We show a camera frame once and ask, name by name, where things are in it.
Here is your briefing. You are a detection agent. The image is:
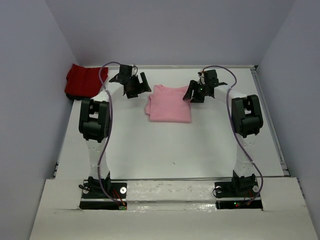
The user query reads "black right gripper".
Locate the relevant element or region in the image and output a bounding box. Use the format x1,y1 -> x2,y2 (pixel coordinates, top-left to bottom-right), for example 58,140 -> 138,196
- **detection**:
182,79 -> 209,103

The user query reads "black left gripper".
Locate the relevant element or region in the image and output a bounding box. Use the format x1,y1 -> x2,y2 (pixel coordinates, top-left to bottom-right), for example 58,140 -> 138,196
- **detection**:
126,73 -> 151,99

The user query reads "pink t shirt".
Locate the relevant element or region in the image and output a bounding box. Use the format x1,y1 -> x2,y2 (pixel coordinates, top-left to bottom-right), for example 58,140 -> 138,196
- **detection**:
144,84 -> 192,124

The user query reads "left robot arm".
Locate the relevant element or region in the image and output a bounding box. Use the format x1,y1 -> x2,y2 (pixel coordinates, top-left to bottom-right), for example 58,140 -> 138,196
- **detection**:
78,63 -> 152,203

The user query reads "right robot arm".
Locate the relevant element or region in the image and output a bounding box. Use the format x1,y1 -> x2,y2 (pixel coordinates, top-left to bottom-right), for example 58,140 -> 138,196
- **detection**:
183,65 -> 264,200

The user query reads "red folded t shirt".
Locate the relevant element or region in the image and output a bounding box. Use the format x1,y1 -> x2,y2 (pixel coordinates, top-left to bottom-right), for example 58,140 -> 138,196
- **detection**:
64,64 -> 102,100

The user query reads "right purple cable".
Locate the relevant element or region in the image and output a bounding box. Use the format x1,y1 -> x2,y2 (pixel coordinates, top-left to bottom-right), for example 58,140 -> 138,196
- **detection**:
203,65 -> 263,208

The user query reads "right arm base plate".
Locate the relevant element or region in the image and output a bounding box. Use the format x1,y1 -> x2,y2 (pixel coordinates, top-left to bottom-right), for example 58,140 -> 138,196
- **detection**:
212,181 -> 263,210

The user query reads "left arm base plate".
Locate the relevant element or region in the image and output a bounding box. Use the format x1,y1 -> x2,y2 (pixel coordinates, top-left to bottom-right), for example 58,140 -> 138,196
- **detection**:
78,181 -> 128,211

